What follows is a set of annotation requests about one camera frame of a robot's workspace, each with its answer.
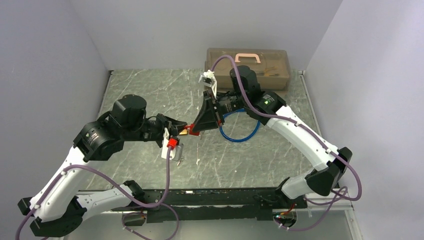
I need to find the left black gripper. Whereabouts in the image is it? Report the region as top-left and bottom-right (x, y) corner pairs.
(121, 113), (186, 145)

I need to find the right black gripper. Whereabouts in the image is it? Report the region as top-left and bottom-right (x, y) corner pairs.
(192, 89), (248, 131)

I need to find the red cable lock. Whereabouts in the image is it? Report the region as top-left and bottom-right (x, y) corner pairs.
(184, 123), (200, 136)

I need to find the blue cable lock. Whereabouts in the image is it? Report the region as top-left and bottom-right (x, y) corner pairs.
(219, 109), (261, 143)

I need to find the brass padlock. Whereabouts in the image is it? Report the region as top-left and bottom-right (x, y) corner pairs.
(178, 129), (189, 136)

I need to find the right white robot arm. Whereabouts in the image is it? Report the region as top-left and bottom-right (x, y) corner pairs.
(190, 65), (352, 208)

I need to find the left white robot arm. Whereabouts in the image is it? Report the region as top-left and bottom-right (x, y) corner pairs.
(17, 94), (187, 239)

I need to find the brown plastic toolbox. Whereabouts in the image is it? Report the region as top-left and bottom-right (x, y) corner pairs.
(204, 48), (292, 96)

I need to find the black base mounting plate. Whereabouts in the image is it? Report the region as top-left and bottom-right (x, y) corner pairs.
(126, 187), (308, 223)

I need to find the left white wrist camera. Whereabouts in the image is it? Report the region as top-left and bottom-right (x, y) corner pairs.
(161, 128), (184, 162)

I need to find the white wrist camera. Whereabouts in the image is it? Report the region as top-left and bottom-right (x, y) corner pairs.
(161, 128), (184, 162)
(198, 69), (217, 98)

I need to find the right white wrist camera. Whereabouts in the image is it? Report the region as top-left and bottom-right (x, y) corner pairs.
(198, 69), (217, 98)

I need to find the aluminium rail frame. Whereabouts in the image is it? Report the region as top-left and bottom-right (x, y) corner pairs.
(52, 190), (362, 240)

